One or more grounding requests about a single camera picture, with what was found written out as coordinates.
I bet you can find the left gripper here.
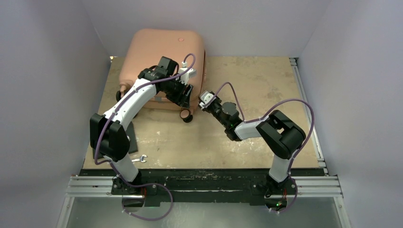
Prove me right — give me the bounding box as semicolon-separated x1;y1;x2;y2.
161;76;193;108

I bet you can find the pink suitcase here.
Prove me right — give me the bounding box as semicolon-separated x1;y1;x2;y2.
116;28;206;123

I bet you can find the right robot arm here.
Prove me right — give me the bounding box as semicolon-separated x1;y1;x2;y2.
203;99;307;193

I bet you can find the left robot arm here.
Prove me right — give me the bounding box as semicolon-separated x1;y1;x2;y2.
90;54;196;194

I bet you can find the black flat notebook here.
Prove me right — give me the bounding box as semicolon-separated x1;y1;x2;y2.
97;122;138;161

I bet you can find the silver wrench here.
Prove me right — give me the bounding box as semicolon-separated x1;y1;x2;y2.
131;154;148;163

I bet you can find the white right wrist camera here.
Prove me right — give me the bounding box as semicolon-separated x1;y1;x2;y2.
198;91;215;110

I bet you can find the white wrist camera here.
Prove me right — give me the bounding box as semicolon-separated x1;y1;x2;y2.
198;91;215;110
178;62;197;84

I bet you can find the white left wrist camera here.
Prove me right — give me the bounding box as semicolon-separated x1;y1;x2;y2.
178;62;197;84

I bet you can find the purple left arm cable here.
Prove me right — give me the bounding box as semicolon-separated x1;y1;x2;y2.
94;53;174;221

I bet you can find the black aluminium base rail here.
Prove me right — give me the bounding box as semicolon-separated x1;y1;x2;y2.
66;169;342;209

